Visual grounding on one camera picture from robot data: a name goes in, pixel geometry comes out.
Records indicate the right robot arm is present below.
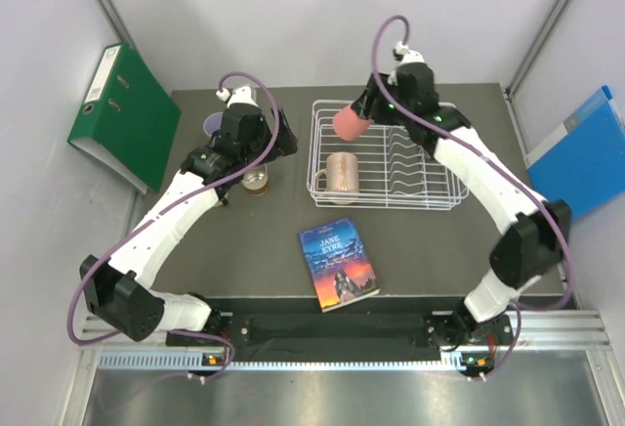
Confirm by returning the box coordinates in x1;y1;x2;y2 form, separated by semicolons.
351;42;571;344

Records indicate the white slotted cable duct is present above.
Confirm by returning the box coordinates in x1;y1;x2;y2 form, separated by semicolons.
98;351;488;372

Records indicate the aluminium frame rail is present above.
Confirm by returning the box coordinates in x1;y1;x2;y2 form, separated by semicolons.
77;308;612;352

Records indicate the green lever arch binder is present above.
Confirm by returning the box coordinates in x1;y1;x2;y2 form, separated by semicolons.
67;43;181;194

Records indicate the cream and brown cup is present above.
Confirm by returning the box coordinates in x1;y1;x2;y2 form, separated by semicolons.
241;164;269;195

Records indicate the Jane Eyre book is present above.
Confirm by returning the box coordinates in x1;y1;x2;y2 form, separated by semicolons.
298;217;380;313

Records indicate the purple cable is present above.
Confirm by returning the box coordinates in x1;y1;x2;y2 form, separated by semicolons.
65;71;280;384
371;16;573;382

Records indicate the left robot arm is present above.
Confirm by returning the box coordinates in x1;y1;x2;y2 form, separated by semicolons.
80;85;298;345

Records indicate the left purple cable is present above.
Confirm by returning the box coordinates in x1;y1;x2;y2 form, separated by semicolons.
65;71;280;384

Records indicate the blue folder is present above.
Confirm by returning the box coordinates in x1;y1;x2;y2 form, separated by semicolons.
525;85;624;220

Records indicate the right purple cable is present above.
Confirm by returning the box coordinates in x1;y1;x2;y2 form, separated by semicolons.
371;16;573;382

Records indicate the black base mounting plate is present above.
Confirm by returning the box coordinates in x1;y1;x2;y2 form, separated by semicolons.
164;311;520;362

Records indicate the white wire dish rack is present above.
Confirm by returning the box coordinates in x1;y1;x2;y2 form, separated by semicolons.
307;100;469;211

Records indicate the salmon pink cup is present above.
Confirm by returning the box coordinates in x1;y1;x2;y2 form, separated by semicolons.
332;106;372;142

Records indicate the pink mug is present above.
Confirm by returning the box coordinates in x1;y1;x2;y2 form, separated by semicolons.
313;151;359;205

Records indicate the lilac cup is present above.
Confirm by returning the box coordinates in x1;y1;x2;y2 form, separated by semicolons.
203;111;223;137

